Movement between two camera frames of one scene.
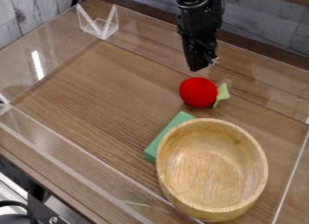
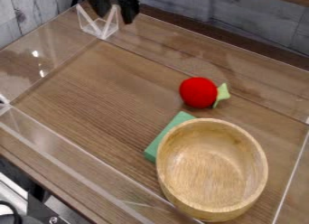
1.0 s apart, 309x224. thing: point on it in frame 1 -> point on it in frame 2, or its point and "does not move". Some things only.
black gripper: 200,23 -> 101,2
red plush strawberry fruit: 201,93 does not move
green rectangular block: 153,147 does not move
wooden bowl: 213,169 does not move
